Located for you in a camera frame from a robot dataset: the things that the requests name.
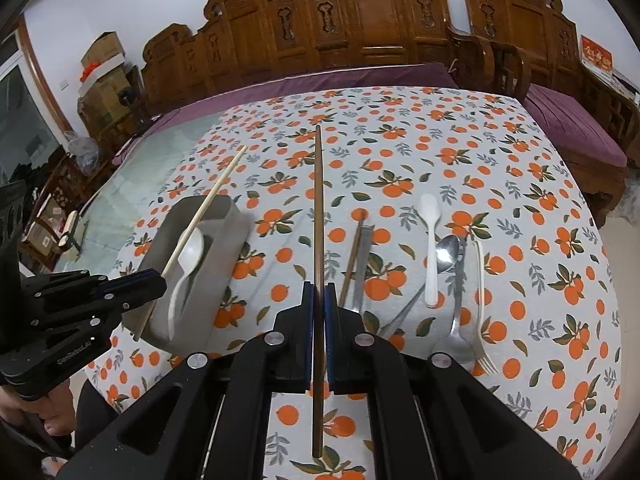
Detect purple bench cushion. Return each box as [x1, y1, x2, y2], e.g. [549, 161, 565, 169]
[141, 63, 459, 139]

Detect red sign card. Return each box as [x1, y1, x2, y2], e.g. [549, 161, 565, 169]
[580, 35, 614, 75]

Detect left hand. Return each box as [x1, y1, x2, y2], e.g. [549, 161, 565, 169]
[0, 379, 77, 437]

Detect orange print tablecloth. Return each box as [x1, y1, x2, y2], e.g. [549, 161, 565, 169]
[98, 87, 622, 479]

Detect carved wooden bench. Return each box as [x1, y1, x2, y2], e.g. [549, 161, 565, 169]
[141, 0, 452, 113]

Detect white plastic fork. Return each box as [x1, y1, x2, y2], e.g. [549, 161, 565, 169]
[472, 236, 498, 374]

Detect metal fork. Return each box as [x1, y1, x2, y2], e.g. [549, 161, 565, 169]
[352, 226, 374, 314]

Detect metal spoon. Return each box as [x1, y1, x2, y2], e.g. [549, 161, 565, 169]
[434, 238, 474, 365]
[380, 235, 460, 339]

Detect light bamboo chopstick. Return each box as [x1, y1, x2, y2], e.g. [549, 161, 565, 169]
[125, 146, 250, 353]

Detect carved wooden armchair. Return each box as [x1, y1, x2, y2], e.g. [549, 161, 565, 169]
[465, 0, 580, 98]

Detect grey metal tray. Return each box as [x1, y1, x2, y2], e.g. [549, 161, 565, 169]
[141, 195, 250, 356]

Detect small white plastic spoon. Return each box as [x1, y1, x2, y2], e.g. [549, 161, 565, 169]
[419, 194, 442, 307]

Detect large white plastic spoon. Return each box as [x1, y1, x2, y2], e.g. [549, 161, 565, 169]
[167, 228, 204, 339]

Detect stacked cardboard boxes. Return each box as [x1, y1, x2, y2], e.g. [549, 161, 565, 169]
[77, 32, 131, 132]

